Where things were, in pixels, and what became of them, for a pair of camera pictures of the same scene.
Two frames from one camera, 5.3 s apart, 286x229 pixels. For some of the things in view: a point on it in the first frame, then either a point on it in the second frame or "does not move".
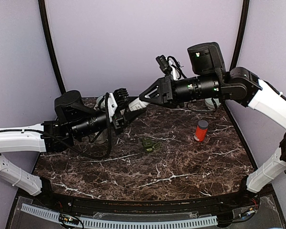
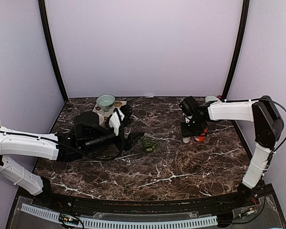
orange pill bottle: (200, 133) does not move
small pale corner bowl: (209, 104) does not move
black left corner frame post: (43, 12) does not move
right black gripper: (166, 92) -> (186, 133)
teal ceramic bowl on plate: (103, 103) does not move
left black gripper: (125, 120) -> (127, 143)
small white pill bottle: (137, 104) -> (186, 140)
